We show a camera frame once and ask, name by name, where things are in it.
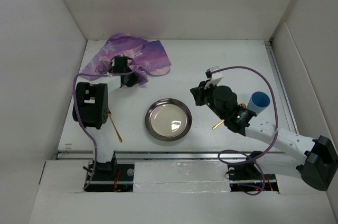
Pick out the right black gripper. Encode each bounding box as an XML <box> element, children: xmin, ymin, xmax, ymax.
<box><xmin>191</xmin><ymin>79</ymin><xmax>226</xmax><ymax>120</ymax></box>

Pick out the purple Elsa cloth placemat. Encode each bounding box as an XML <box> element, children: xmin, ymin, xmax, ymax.
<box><xmin>82</xmin><ymin>34</ymin><xmax>172</xmax><ymax>85</ymax></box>

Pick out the steel plate with cream centre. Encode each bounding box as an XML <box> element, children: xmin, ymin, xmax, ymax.
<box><xmin>145</xmin><ymin>98</ymin><xmax>193</xmax><ymax>142</ymax></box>

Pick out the gold fork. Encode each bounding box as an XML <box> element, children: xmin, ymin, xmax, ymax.
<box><xmin>108</xmin><ymin>110</ymin><xmax>123</xmax><ymax>143</ymax></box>

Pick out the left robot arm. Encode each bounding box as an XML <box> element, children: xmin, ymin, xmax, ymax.
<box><xmin>72</xmin><ymin>55</ymin><xmax>140</xmax><ymax>181</ymax></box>

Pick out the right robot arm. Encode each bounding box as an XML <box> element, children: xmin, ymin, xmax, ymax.
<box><xmin>190</xmin><ymin>81</ymin><xmax>337</xmax><ymax>191</ymax></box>

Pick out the gold spoon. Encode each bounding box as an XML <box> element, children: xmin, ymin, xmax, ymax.
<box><xmin>212</xmin><ymin>103</ymin><xmax>247</xmax><ymax>129</ymax></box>

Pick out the blue plastic cup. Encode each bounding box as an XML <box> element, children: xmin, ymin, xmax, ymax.
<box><xmin>247</xmin><ymin>91</ymin><xmax>270</xmax><ymax>115</ymax></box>

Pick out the white foam block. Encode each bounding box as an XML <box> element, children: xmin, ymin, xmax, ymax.
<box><xmin>133</xmin><ymin>161</ymin><xmax>230</xmax><ymax>193</ymax></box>

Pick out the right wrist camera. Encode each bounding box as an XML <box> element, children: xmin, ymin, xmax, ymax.
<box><xmin>205</xmin><ymin>66</ymin><xmax>223</xmax><ymax>89</ymax></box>

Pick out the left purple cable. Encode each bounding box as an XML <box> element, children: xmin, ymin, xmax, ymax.
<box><xmin>72</xmin><ymin>55</ymin><xmax>138</xmax><ymax>190</ymax></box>

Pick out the purple cable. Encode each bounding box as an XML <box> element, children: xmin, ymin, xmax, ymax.
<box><xmin>72</xmin><ymin>55</ymin><xmax>138</xmax><ymax>190</ymax></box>
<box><xmin>211</xmin><ymin>66</ymin><xmax>279</xmax><ymax>195</ymax></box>

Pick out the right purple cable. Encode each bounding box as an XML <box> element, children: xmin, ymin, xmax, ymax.
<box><xmin>211</xmin><ymin>66</ymin><xmax>279</xmax><ymax>195</ymax></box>

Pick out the aluminium right side rail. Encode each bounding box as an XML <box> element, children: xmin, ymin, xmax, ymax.
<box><xmin>264</xmin><ymin>42</ymin><xmax>299</xmax><ymax>134</ymax></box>

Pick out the aluminium rail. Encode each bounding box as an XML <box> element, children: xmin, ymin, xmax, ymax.
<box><xmin>55</xmin><ymin>150</ymin><xmax>291</xmax><ymax>160</ymax></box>
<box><xmin>264</xmin><ymin>42</ymin><xmax>299</xmax><ymax>134</ymax></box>

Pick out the aluminium front rail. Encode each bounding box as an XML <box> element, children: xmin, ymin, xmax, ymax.
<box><xmin>55</xmin><ymin>150</ymin><xmax>291</xmax><ymax>160</ymax></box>

